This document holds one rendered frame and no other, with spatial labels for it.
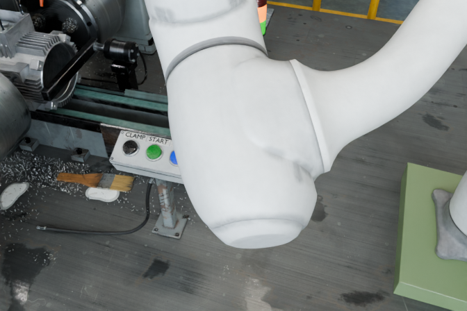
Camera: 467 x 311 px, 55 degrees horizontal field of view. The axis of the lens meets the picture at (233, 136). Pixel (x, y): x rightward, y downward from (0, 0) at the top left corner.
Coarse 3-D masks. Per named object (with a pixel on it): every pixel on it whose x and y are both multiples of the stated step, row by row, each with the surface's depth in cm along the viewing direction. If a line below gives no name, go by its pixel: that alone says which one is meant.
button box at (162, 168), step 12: (120, 132) 90; (132, 132) 90; (120, 144) 89; (144, 144) 88; (156, 144) 88; (168, 144) 88; (120, 156) 88; (132, 156) 87; (144, 156) 87; (168, 156) 87; (120, 168) 90; (132, 168) 88; (144, 168) 86; (156, 168) 86; (168, 168) 86; (168, 180) 90; (180, 180) 88
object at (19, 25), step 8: (0, 16) 114; (8, 16) 113; (16, 16) 113; (24, 16) 110; (8, 24) 110; (16, 24) 108; (24, 24) 110; (32, 24) 113; (0, 32) 105; (8, 32) 106; (16, 32) 108; (24, 32) 111; (0, 40) 106; (8, 40) 106; (16, 40) 109; (0, 48) 108; (8, 48) 107; (8, 56) 109
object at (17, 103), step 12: (0, 72) 96; (0, 84) 95; (12, 84) 97; (0, 96) 94; (12, 96) 97; (0, 108) 94; (12, 108) 97; (24, 108) 100; (0, 120) 94; (12, 120) 97; (24, 120) 101; (0, 132) 94; (12, 132) 98; (24, 132) 104; (0, 144) 95; (12, 144) 100; (0, 156) 97
